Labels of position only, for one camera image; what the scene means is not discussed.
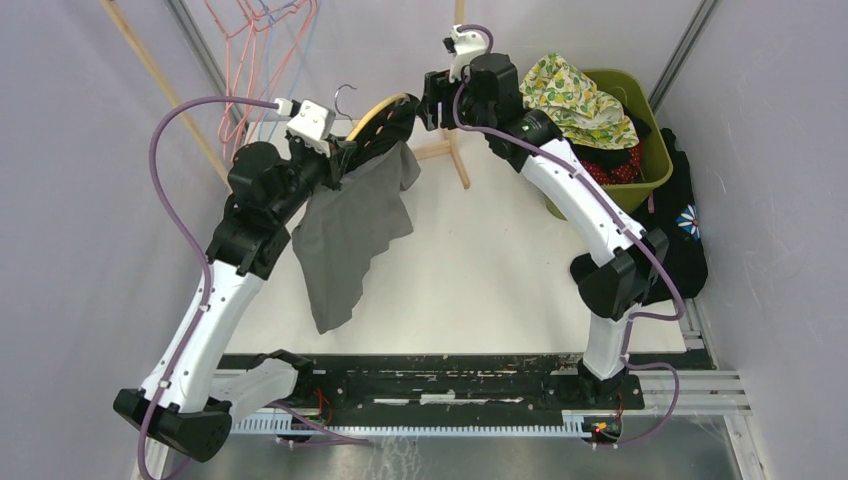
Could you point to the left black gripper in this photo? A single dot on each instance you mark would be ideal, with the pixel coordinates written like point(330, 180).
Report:
point(338, 158)

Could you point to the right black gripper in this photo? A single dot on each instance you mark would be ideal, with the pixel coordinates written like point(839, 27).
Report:
point(438, 88)

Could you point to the yellow hanger with metal hook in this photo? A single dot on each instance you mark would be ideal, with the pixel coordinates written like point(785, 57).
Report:
point(364, 112)

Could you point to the grey pleated skirt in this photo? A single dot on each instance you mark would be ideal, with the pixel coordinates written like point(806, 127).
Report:
point(345, 228)

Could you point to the yellow lemon print garment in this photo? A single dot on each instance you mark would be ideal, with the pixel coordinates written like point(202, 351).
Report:
point(585, 114)

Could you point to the black skirt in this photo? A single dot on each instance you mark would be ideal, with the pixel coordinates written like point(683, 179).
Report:
point(611, 159)

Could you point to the red polka dot skirt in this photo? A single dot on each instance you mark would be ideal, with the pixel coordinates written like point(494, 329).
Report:
point(625, 174)

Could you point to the pink wire hanger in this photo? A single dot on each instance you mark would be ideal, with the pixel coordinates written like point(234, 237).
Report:
point(260, 40)
point(238, 48)
point(262, 15)

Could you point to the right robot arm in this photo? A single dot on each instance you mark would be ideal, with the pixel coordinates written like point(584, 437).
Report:
point(483, 96)

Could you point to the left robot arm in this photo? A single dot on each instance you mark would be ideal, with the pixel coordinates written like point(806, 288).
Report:
point(179, 404)

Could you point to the green plastic laundry basket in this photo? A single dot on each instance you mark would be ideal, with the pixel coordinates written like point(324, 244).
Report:
point(656, 163)

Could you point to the aluminium corner profile left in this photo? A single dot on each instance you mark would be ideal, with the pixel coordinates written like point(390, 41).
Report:
point(198, 45)

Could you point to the aluminium corner profile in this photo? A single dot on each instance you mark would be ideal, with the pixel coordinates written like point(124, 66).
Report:
point(680, 54)
point(198, 45)

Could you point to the black garment with flower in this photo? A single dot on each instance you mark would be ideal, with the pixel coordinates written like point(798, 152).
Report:
point(672, 208)

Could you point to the aluminium corner profile right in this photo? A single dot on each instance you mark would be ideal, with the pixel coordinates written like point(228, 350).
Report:
point(680, 54)

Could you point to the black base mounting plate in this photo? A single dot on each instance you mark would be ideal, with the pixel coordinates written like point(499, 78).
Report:
point(452, 390)

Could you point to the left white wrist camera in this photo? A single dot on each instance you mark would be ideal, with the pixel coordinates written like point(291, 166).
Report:
point(309, 122)

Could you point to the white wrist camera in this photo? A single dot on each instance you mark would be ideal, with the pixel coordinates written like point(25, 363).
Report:
point(465, 43)
point(309, 122)

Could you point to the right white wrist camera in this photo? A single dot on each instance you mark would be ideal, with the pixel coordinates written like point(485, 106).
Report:
point(465, 43)

